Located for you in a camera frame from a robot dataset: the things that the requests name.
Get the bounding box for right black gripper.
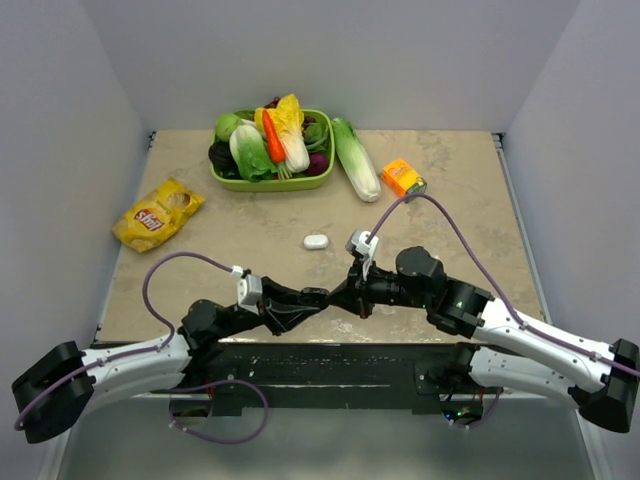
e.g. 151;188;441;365
325;256;430;319

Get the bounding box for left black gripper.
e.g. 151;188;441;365
214;276;320;340

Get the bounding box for black earbud charging case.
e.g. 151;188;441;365
300;287;329;310

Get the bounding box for white earbud charging case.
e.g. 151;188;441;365
303;234;330;251

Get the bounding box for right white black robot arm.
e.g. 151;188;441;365
328;247;639;433

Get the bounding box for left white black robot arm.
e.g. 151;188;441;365
11;275;329;444

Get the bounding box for green plastic vegetable tray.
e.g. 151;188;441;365
210;109;335;193

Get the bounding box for orange juice carton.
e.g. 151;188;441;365
379;158;427;197

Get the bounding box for purple onion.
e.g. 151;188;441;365
304;152;329;177

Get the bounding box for napa cabbage on table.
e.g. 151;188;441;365
331;117;381;203

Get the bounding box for green white bok choy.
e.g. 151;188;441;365
229;125;277;182

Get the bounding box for orange toy carrot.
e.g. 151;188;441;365
262;109;286;164

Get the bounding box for dark green leafy vegetable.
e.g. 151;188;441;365
303;120;329;153

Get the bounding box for yellow Lays chips bag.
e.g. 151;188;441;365
111;178;205;253

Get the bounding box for black round vegetable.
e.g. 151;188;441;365
208;142;238;172

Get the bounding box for yellow white cabbage in tray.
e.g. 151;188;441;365
254;94;310;174

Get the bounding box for green round vegetable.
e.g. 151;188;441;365
214;113;244;142

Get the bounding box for dark red grapes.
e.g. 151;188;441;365
265;96;281;109

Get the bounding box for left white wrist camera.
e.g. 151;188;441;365
230;265;263;315

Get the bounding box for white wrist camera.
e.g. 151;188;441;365
345;229;379;279
230;265;263;315

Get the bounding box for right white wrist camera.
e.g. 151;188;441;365
345;229;379;279

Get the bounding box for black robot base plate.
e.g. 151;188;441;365
89;338;501;417

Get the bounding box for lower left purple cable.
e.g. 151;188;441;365
167;374;271;444

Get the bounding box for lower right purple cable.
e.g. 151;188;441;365
447;387;504;431

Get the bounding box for aluminium frame rail right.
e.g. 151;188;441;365
490;131;551;321

